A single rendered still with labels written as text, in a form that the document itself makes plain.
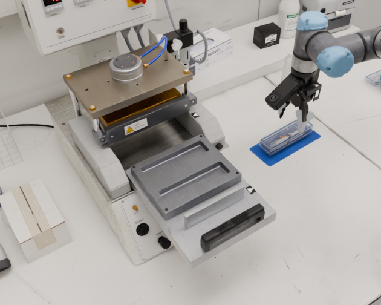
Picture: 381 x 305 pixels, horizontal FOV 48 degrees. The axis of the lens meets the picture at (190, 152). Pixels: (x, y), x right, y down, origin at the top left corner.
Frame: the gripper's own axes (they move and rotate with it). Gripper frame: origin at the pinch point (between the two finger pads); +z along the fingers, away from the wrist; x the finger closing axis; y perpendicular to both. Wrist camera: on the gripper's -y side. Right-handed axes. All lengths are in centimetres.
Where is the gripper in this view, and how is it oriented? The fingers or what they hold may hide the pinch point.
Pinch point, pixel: (288, 124)
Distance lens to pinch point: 137.9
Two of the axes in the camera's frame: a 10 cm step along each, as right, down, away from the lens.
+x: -5.7, -5.7, 5.9
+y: 8.2, -4.2, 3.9
